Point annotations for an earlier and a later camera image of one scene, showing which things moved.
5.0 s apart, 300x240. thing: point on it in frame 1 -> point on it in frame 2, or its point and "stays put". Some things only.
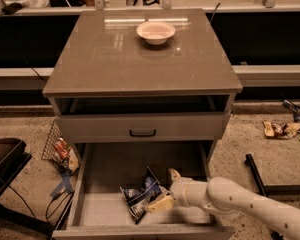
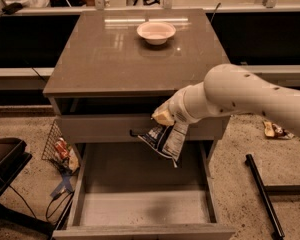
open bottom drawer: [100, 212] stays put
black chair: [8, 157] stays put
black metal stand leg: [266, 190] stays put
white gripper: [178, 188] -> [177, 110]
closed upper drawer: [169, 127] stays put
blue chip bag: [137, 198] -> [167, 140]
